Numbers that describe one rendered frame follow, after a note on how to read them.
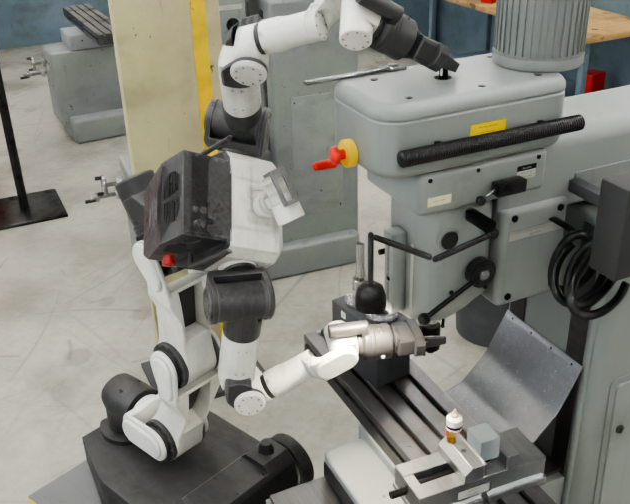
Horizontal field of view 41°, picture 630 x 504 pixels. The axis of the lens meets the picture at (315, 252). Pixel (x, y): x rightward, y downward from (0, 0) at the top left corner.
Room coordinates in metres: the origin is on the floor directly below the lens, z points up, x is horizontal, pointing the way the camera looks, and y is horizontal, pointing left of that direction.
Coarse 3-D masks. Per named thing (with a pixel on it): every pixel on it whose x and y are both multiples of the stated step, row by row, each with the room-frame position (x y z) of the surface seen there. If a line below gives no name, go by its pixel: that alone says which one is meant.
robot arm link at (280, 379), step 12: (288, 360) 1.71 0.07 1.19; (264, 372) 1.70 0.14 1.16; (276, 372) 1.68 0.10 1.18; (288, 372) 1.67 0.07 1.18; (300, 372) 1.67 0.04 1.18; (252, 384) 1.65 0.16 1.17; (264, 384) 1.67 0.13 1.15; (276, 384) 1.66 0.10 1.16; (288, 384) 1.66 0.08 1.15; (276, 396) 1.66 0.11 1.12
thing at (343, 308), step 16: (336, 304) 2.06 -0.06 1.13; (352, 304) 2.03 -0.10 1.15; (336, 320) 2.06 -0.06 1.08; (352, 320) 1.99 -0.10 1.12; (368, 320) 1.96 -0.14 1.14; (384, 320) 1.94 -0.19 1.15; (400, 320) 1.96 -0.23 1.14; (368, 368) 1.93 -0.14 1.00; (384, 368) 1.91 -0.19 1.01; (400, 368) 1.94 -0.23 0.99; (384, 384) 1.91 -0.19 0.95
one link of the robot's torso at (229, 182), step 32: (192, 160) 1.75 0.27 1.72; (224, 160) 1.80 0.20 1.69; (256, 160) 1.87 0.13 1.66; (160, 192) 1.77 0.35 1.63; (192, 192) 1.70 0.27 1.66; (224, 192) 1.74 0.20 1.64; (256, 192) 1.80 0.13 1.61; (160, 224) 1.71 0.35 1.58; (192, 224) 1.65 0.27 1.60; (224, 224) 1.69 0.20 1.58; (256, 224) 1.74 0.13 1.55; (160, 256) 1.76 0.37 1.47; (192, 256) 1.73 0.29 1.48; (224, 256) 1.67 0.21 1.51; (256, 256) 1.70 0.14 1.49
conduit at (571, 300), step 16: (560, 224) 1.70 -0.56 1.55; (592, 240) 1.65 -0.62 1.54; (560, 256) 1.64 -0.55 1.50; (576, 256) 1.62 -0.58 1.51; (576, 272) 1.58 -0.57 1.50; (592, 272) 1.71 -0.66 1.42; (560, 288) 1.68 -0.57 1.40; (576, 288) 1.57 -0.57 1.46; (592, 288) 1.69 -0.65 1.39; (608, 288) 1.66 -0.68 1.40; (624, 288) 1.64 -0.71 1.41; (576, 304) 1.59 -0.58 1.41; (592, 304) 1.64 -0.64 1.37; (608, 304) 1.63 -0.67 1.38
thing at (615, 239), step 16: (624, 176) 1.57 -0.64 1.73; (608, 192) 1.54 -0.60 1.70; (624, 192) 1.50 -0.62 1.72; (608, 208) 1.53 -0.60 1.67; (624, 208) 1.50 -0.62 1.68; (608, 224) 1.53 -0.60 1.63; (624, 224) 1.50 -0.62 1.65; (608, 240) 1.52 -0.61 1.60; (624, 240) 1.50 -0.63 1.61; (592, 256) 1.56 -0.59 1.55; (608, 256) 1.52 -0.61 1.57; (624, 256) 1.50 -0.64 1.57; (608, 272) 1.51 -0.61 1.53; (624, 272) 1.50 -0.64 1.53
